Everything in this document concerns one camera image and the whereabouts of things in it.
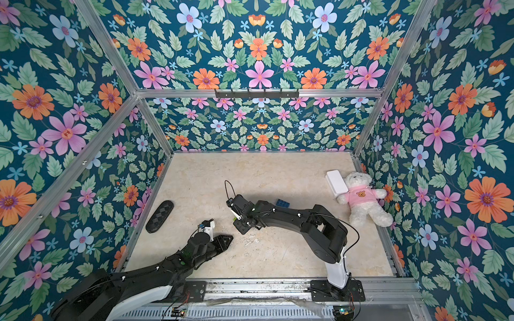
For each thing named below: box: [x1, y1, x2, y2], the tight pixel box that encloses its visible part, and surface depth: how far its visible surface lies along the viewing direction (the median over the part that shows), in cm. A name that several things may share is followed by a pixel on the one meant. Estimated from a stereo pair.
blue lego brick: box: [275, 198, 290, 208], surface depth 99 cm
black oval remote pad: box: [145, 199, 175, 234], surface depth 92 cm
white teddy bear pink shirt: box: [336, 171, 394, 228], surface depth 92 cm
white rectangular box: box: [325, 169, 349, 198], surface depth 103 cm
